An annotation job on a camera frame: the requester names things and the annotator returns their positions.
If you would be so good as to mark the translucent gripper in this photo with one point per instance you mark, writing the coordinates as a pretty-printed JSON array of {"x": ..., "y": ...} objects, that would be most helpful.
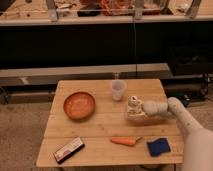
[{"x": 136, "y": 115}]

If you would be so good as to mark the small clear bottle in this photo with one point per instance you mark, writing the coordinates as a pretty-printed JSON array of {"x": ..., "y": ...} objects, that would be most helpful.
[{"x": 133, "y": 103}]

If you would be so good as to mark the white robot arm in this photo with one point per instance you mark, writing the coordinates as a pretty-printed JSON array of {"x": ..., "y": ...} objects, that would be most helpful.
[{"x": 198, "y": 148}]

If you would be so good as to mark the orange carrot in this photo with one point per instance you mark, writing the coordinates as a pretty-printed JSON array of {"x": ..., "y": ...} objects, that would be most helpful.
[{"x": 127, "y": 141}]

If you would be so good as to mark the translucent plastic cup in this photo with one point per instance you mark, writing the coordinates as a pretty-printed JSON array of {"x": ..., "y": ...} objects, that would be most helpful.
[{"x": 118, "y": 88}]

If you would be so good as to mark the blue sponge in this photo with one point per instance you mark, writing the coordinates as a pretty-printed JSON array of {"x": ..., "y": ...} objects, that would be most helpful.
[{"x": 158, "y": 147}]

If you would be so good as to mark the wooden table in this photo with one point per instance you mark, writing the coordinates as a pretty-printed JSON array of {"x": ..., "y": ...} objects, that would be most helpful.
[{"x": 107, "y": 122}]

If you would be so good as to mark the orange wooden bowl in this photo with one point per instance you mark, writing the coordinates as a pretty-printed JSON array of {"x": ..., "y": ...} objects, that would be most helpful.
[{"x": 79, "y": 105}]

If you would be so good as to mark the black and white box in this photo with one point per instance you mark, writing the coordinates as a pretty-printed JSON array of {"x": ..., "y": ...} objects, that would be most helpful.
[{"x": 68, "y": 150}]

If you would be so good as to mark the long workbench shelf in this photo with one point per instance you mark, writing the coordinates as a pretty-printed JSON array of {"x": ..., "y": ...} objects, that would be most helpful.
[{"x": 83, "y": 12}]

